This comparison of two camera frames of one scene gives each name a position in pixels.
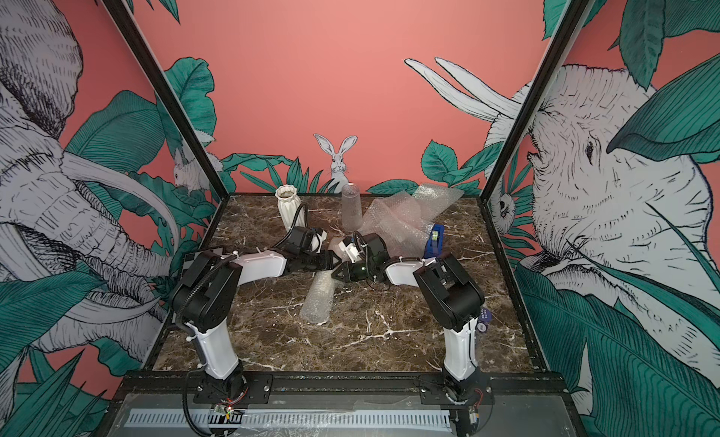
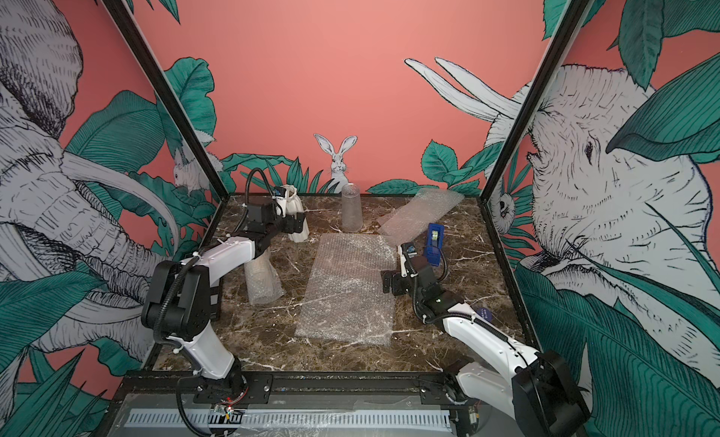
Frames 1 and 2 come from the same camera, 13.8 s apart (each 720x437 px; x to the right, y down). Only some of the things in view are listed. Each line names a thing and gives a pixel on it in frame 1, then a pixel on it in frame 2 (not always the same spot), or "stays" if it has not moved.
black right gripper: x=349 y=272 to x=387 y=278
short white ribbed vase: x=319 y=299 to x=263 y=281
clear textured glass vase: x=351 y=208 stays
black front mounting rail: x=209 y=386 stays
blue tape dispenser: x=435 y=247 stays
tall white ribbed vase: x=289 y=203 stays
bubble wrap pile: x=400 y=219 to x=343 y=298
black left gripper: x=327 y=261 to x=290 y=227
